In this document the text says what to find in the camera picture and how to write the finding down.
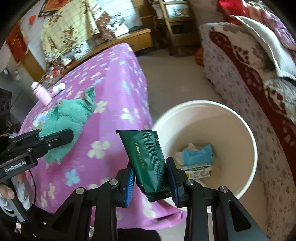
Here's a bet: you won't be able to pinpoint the black cable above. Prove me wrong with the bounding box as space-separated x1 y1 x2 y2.
27 169 37 210

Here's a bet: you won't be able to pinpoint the person's left hand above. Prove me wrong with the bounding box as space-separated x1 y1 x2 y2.
0 179 33 217

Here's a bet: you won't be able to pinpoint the white pillow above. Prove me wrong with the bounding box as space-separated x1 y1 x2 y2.
233 15 296 78

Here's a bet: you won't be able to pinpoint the wooden chair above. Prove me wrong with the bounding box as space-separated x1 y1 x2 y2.
151 0 199 56

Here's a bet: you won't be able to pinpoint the dark green sachet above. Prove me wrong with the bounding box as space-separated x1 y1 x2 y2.
116 130 173 203

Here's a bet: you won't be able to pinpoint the white plastic bucket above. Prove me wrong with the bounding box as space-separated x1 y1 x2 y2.
151 100 258 202

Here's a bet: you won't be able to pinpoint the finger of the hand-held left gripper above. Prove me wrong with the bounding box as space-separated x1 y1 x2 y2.
29 129 75 152
9 129 42 143

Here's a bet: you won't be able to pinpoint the pink floral tablecloth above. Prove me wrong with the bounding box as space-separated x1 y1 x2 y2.
15 43 188 230

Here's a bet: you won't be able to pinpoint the framed picture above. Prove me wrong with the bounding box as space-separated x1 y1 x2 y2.
165 3 191 19

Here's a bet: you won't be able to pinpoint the wooden cabinet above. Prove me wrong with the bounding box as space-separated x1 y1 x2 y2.
21 28 154 80

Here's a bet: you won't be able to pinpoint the orange plastic bag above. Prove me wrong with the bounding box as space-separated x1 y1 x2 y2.
194 47 205 66

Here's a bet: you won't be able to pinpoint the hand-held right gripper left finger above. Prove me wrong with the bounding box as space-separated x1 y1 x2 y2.
37 166 137 241

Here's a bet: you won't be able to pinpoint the red bag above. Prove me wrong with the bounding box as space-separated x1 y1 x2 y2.
217 0 243 24

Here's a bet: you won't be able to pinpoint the pink patterned clothes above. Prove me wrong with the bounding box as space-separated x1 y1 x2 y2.
251 0 296 50

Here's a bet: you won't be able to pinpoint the green towel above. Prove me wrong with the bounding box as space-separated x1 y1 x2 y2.
38 86 97 165

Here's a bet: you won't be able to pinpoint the floral checked cloth cover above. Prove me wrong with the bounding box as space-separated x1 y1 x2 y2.
40 0 116 56

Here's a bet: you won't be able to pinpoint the red hanging banner ornament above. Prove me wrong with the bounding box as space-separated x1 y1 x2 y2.
6 23 28 63

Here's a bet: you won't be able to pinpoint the green white milk carton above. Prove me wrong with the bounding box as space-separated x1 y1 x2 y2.
179 162 213 180

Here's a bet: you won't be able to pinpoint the diamond framed red calligraphy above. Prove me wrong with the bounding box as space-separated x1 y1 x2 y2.
38 0 67 16

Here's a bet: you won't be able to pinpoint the wedding photo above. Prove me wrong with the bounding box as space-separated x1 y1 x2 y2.
106 20 129 39

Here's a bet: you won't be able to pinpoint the pink water bottle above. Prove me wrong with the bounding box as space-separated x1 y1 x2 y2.
31 82 52 106

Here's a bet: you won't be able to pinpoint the flower and bag clutter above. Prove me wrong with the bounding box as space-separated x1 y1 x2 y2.
43 52 74 80

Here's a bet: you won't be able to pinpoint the framed couple photo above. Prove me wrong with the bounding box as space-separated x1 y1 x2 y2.
72 42 89 59

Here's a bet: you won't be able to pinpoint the blue packet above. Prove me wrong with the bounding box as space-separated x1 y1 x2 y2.
182 144 214 165

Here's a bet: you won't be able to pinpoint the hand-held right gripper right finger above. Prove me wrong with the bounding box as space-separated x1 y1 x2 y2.
166 157 270 241

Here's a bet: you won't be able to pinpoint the floral covered sofa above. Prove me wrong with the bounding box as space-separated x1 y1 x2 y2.
199 0 296 241

